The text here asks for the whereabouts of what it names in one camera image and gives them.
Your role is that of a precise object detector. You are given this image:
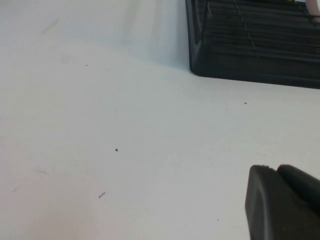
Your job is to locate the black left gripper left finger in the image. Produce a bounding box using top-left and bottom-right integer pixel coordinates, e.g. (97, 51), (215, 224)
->
(244, 164), (320, 240)

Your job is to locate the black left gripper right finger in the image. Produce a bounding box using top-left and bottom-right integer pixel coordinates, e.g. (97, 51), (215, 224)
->
(276, 163), (320, 210)

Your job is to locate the black plastic drain tray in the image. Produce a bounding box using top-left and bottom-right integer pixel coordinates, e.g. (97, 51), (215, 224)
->
(185, 0), (320, 90)

